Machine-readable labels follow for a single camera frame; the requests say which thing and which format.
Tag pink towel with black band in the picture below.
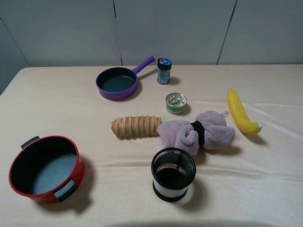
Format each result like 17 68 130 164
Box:
157 111 235 156

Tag small blue-lidded jar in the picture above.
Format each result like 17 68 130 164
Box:
157 58 172 85

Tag striped twisted bread loaf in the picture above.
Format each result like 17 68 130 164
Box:
111 115 162 139

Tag black mesh pen cup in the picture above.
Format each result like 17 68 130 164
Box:
151 148 196 202

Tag yellow banana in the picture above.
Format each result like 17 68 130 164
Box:
227 88 264 134

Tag tin can with pull tab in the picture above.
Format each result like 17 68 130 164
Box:
166 93 187 115

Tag purple frying pan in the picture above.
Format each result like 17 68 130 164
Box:
96 56 155 101

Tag red pot with black handles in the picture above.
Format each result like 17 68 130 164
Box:
9 135 85 204

